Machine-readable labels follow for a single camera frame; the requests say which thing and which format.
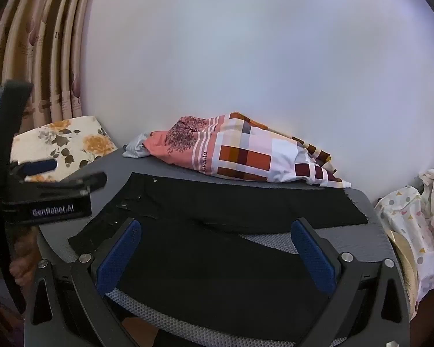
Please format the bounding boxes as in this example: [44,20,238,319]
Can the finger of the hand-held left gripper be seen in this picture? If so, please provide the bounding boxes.
[32,171,107,198]
[9,158,57,180]

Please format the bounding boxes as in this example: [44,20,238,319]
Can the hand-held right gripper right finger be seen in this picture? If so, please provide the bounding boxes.
[290,217,411,347]

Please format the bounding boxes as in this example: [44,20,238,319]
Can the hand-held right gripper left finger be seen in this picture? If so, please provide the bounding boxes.
[23,217,145,347]

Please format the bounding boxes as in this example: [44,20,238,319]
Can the black pants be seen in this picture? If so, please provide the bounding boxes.
[68,172,369,337]

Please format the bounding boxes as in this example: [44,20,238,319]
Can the person's left hand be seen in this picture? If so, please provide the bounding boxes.
[9,229,41,287]

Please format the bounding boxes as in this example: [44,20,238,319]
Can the floral cream pillow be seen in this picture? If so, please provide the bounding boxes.
[10,116,118,183]

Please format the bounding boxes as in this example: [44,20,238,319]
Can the grey mesh mattress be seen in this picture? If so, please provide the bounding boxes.
[36,146,420,347]

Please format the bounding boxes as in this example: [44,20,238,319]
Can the pale grey crumpled cloth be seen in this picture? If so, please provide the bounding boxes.
[122,132,156,159]

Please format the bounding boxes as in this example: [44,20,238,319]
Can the beige round cushion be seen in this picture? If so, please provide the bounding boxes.
[391,229,419,313]

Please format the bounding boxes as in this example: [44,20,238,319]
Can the white triangle-print cloth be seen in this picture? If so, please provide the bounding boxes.
[374,161,434,302]

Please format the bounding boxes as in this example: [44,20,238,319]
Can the plaid orange white blanket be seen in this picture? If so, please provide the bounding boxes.
[144,112,351,189]

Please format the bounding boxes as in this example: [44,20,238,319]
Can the beige patterned curtain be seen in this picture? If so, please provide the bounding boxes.
[0,0,95,125]

